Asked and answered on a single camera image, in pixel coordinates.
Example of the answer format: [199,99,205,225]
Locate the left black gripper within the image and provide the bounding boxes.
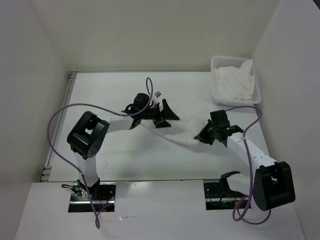
[140,99,179,129]

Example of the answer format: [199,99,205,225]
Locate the white pleated skirt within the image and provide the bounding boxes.
[141,113,206,148]

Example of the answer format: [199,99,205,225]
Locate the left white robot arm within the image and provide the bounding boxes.
[67,93,180,200]

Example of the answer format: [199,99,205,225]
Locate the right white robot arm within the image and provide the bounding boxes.
[195,110,296,211]

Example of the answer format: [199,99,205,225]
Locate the white skirts in basket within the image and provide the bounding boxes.
[213,60,255,101]

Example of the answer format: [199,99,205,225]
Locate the white perforated plastic basket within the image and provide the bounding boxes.
[210,56,262,106]

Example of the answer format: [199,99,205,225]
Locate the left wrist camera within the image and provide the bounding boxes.
[151,91,162,106]

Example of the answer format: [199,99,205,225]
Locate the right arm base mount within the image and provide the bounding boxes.
[203,171,245,211]

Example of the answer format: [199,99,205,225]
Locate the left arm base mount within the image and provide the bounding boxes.
[61,182,116,213]

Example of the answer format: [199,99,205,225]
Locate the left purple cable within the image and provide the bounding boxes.
[46,77,154,230]

